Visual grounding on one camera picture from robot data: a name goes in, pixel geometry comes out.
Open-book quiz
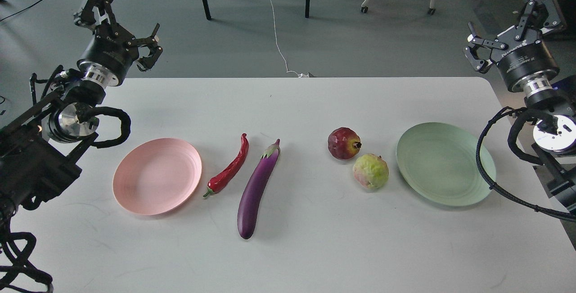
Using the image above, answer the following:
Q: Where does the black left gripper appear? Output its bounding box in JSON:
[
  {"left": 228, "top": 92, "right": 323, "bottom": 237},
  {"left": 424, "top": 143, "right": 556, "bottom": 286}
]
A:
[{"left": 74, "top": 0, "right": 164, "bottom": 86}]

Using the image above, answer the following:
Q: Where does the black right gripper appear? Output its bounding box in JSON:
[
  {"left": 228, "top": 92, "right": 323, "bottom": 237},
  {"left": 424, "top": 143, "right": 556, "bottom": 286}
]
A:
[{"left": 463, "top": 0, "right": 567, "bottom": 92}]

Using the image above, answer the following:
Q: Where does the red chili pepper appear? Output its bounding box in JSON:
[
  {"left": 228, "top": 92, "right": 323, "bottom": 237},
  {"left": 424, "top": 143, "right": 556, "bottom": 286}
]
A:
[{"left": 203, "top": 133, "right": 250, "bottom": 198}]

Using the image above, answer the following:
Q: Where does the green pink custard apple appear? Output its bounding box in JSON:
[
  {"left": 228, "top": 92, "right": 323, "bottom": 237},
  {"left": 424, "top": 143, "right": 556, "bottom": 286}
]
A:
[{"left": 352, "top": 153, "right": 389, "bottom": 191}]

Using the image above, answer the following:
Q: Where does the red pomegranate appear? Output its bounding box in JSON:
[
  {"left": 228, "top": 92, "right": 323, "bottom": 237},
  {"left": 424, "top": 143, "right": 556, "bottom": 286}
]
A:
[{"left": 327, "top": 127, "right": 362, "bottom": 160}]

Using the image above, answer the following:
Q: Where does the purple eggplant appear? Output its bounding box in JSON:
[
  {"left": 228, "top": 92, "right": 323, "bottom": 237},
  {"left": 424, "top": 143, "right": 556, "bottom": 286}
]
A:
[{"left": 237, "top": 139, "right": 281, "bottom": 239}]

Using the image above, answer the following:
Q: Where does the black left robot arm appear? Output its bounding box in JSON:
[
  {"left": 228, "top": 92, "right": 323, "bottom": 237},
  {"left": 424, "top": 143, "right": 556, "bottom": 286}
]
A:
[{"left": 0, "top": 0, "right": 163, "bottom": 293}]

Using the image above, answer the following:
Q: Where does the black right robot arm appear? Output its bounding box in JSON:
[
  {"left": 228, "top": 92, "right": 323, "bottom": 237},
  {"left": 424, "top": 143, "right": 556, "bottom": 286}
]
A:
[{"left": 463, "top": 0, "right": 576, "bottom": 222}]

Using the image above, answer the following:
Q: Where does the pink plate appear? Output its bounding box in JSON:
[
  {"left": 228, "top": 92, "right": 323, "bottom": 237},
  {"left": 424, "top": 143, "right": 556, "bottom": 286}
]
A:
[{"left": 112, "top": 138, "right": 203, "bottom": 216}]

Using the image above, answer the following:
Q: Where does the green plate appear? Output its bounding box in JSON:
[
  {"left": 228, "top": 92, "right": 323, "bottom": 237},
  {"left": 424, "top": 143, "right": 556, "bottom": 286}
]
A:
[{"left": 396, "top": 122, "right": 491, "bottom": 207}]

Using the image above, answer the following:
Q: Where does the white floor cable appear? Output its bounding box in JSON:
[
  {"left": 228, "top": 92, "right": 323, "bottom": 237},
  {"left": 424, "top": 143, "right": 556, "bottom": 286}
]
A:
[{"left": 258, "top": 0, "right": 310, "bottom": 78}]

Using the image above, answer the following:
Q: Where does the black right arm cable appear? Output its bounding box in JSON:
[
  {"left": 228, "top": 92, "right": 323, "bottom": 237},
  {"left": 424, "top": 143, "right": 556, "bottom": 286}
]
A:
[{"left": 476, "top": 107, "right": 576, "bottom": 222}]

